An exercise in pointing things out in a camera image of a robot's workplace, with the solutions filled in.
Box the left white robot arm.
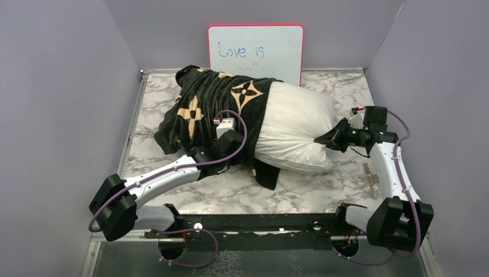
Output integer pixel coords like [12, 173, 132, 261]
[89, 130, 247, 242]

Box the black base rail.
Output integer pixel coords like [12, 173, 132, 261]
[144, 213, 366, 252]

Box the black floral plush pillowcase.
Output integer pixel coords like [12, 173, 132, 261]
[154, 65, 282, 190]

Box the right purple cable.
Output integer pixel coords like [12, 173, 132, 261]
[331, 107, 423, 267]

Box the purple cable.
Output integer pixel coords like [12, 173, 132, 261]
[88, 110, 249, 268]
[331, 107, 423, 267]

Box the clear plastic ruler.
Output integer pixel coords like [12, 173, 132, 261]
[362, 163, 381, 200]

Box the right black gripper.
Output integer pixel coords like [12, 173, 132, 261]
[316, 117, 368, 153]

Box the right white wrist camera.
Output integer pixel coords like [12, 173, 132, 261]
[348, 111, 364, 129]

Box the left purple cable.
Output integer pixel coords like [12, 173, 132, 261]
[88, 110, 249, 268]

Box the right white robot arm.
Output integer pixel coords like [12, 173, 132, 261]
[314, 106, 434, 257]

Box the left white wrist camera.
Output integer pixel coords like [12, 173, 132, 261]
[216, 118, 235, 139]

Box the pink framed whiteboard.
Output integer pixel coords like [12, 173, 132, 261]
[208, 24, 304, 86]

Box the white pillow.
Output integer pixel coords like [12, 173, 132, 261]
[254, 82, 336, 173]

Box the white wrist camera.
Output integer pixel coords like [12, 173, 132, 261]
[348, 111, 364, 129]
[216, 118, 235, 139]

